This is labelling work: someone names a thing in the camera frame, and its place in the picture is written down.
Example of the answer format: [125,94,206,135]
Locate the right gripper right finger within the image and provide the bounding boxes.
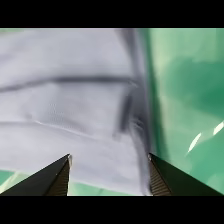
[147,152,224,197]

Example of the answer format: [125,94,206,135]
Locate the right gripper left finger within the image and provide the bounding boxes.
[0,153,73,197]

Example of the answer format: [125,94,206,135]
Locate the white shirt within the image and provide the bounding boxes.
[0,28,155,197]

